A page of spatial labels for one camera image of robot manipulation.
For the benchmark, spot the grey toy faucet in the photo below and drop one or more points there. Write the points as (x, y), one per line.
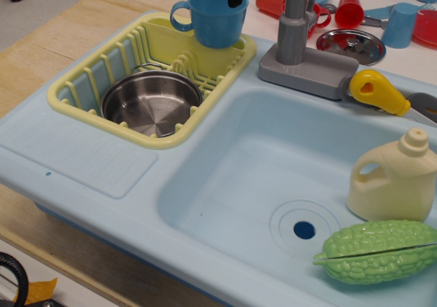
(290, 63)

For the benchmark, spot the grey toy spatula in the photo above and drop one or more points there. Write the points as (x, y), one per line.
(425, 104)

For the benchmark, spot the yellow dish rack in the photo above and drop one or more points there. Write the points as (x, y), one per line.
(77, 93)

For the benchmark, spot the stainless steel pot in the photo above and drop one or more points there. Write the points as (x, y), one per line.
(151, 100)

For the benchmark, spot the orange tape piece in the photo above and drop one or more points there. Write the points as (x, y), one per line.
(34, 292)

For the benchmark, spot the red cup lying down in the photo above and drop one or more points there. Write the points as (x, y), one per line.
(273, 8)

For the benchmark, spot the blue toy knife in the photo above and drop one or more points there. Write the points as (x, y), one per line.
(379, 13)

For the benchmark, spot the cream toy detergent bottle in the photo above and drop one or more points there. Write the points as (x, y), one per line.
(395, 181)

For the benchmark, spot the green toy bitter gourd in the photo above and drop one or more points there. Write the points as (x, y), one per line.
(375, 252)

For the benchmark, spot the red upright cup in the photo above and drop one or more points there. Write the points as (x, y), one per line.
(349, 14)

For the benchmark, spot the red mug with handle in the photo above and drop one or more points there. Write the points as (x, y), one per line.
(323, 19)

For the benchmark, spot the blue upside-down cup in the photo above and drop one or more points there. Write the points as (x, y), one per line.
(399, 29)

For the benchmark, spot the blue plastic cup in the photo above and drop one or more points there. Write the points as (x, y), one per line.
(213, 22)

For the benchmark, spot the yellow handled toy knife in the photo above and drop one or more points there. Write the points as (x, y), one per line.
(372, 88)

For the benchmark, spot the steel pot lid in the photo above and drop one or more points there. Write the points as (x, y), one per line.
(366, 48)

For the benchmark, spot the light blue toy sink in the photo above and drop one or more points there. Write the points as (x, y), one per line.
(237, 202)

